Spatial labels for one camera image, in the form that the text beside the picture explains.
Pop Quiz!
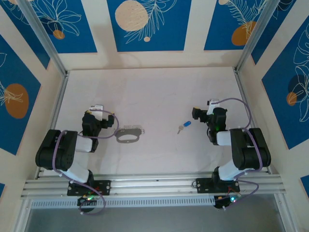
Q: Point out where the silver key with blue cover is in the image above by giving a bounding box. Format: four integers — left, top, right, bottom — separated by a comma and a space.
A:
177, 120, 192, 135

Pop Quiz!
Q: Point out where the silver carabiner keyring with chain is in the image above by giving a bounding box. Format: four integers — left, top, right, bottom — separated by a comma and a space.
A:
113, 124, 146, 144

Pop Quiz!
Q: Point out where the controller circuit board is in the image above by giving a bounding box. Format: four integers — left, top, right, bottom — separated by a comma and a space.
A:
213, 194, 242, 210
77, 196, 98, 206

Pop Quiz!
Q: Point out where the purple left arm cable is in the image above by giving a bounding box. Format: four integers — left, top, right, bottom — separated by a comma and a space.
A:
52, 110, 119, 216

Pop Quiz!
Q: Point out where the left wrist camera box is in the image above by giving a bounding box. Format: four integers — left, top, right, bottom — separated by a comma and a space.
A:
88, 104, 104, 121

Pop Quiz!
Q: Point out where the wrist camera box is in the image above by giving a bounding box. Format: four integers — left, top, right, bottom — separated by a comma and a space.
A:
206, 99, 220, 115
88, 104, 104, 121

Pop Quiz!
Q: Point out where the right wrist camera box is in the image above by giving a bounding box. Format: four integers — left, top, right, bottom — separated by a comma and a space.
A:
206, 99, 220, 115

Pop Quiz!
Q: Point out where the aluminium table edge rail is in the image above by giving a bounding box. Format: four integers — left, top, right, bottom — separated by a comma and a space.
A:
233, 69, 270, 174
35, 70, 70, 180

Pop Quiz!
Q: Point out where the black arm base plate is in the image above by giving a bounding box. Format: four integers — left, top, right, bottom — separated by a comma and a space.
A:
196, 178, 241, 194
67, 180, 112, 196

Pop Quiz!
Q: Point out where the aluminium mounting rail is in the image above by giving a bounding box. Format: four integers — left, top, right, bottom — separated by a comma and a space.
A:
20, 172, 287, 200

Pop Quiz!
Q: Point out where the aluminium frame post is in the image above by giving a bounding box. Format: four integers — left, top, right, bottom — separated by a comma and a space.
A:
17, 0, 70, 77
274, 193, 296, 232
13, 197, 33, 232
233, 0, 282, 73

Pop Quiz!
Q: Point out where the grey slotted cable duct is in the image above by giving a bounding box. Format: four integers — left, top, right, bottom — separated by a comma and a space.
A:
30, 197, 217, 209

